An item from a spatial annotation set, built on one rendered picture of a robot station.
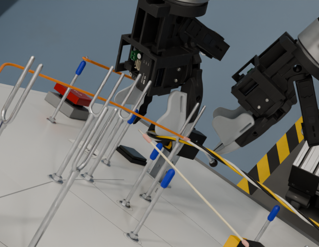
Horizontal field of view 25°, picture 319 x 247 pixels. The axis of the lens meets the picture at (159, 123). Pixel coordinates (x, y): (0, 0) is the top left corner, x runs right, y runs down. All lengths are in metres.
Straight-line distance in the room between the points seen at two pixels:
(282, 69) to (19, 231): 0.55
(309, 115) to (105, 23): 1.81
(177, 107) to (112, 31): 1.87
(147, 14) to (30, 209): 0.30
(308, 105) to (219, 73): 1.57
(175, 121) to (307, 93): 0.23
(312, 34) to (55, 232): 0.52
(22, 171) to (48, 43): 2.00
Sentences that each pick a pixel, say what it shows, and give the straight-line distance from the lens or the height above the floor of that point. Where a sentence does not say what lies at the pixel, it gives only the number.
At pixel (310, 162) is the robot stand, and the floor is 0.23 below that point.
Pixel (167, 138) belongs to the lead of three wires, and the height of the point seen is 1.24.
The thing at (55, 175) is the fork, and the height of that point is 1.31.
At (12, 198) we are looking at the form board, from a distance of 0.69.
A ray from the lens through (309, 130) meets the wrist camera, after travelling 1.09.
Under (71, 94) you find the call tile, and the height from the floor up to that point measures 1.12.
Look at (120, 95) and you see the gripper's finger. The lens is 0.96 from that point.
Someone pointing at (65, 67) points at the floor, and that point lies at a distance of 2.66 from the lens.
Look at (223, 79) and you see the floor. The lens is 2.61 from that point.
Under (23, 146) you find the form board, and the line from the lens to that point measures 0.85.
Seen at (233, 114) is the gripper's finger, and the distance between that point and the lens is 1.11.
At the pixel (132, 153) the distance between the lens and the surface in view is 1.06.
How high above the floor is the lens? 1.97
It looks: 53 degrees down
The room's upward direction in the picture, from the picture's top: straight up
